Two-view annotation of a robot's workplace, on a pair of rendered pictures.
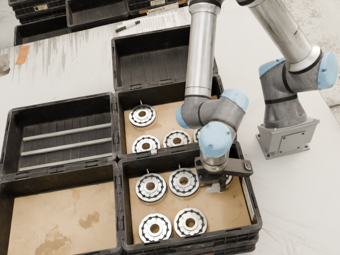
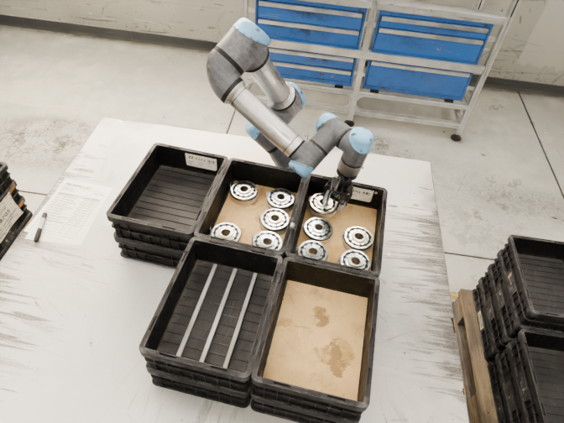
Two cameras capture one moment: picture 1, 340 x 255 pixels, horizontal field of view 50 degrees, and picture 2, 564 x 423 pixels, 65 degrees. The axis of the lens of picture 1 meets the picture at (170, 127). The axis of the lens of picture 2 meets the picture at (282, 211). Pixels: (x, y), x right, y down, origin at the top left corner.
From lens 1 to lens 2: 1.16 m
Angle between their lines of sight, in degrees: 50
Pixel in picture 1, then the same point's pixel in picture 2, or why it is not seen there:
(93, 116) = (189, 281)
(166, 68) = (170, 201)
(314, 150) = not seen: hidden behind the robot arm
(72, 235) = (331, 336)
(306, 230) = not seen: hidden behind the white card
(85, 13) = not seen: outside the picture
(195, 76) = (287, 132)
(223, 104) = (335, 123)
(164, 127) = (246, 226)
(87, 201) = (299, 313)
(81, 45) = (18, 287)
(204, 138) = (364, 139)
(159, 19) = (61, 196)
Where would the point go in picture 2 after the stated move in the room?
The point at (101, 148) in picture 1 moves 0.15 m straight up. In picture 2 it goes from (239, 284) to (238, 256)
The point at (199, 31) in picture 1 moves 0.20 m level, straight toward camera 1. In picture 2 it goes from (256, 103) to (317, 120)
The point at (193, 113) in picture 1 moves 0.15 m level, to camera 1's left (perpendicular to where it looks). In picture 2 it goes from (315, 152) to (308, 185)
